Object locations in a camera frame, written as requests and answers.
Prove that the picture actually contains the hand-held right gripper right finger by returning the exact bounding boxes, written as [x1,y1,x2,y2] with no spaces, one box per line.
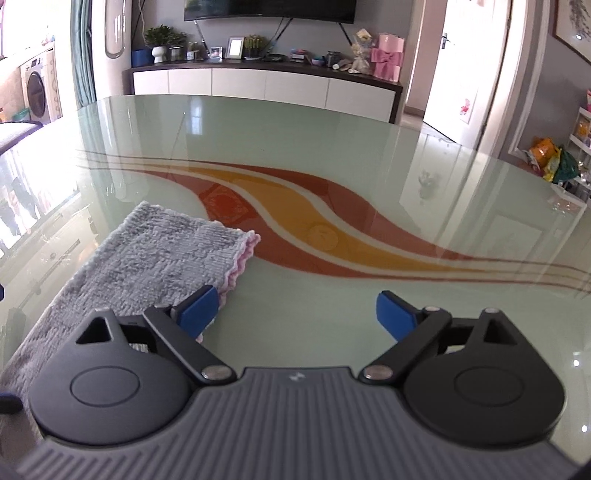
[359,290,518,385]

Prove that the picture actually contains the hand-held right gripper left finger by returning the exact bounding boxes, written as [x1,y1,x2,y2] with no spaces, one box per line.
[76,285,237,386]

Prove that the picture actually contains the grey and pink towel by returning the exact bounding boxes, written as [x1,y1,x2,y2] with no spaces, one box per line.
[0,200,262,416]

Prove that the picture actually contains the orange snack bag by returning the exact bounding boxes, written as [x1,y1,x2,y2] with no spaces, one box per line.
[526,137,561,181]

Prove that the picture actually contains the green plastic bag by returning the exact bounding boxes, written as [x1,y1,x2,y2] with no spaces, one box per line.
[551,147,581,184]

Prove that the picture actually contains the white television cabinet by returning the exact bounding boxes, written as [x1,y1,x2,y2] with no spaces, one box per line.
[122,65,404,124]

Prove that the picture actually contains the white door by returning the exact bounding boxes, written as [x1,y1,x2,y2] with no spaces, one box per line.
[423,0,513,144]

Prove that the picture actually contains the pink gift box with bow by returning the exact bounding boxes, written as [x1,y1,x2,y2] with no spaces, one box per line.
[372,33,406,80]

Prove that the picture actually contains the potted plant in white pot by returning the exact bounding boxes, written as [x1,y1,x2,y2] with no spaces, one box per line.
[144,25,174,64]

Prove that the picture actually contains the small potted plant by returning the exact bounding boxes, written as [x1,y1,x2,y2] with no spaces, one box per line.
[168,33,188,62]

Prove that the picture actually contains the white storage shelf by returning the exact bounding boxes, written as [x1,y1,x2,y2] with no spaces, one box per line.
[570,90,591,153]

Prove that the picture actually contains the flower bouquet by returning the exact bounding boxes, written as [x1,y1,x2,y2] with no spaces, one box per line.
[348,28,374,75]

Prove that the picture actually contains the green cactus plant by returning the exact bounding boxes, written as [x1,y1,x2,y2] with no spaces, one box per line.
[243,34,269,60]

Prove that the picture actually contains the white washing machine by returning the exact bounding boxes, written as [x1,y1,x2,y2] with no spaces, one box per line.
[18,48,63,126]

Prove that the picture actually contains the teal curtain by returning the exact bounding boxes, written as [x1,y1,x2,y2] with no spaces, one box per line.
[69,0,98,107]

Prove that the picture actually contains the white tower air conditioner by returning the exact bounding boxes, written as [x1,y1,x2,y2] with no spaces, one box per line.
[95,0,139,100]

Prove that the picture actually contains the black curved television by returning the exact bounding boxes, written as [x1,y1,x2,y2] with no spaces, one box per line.
[184,0,358,25]

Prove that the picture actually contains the framed wall picture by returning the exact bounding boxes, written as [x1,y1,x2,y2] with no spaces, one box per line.
[553,0,591,58]

